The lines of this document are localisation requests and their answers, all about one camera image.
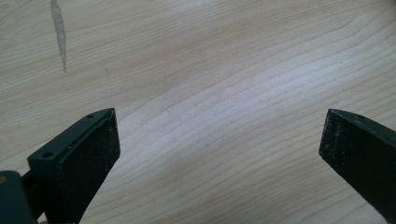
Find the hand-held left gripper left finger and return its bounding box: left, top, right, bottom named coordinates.
left=21, top=107, right=121, bottom=224

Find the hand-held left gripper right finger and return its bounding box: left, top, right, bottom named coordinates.
left=318, top=108, right=396, bottom=224

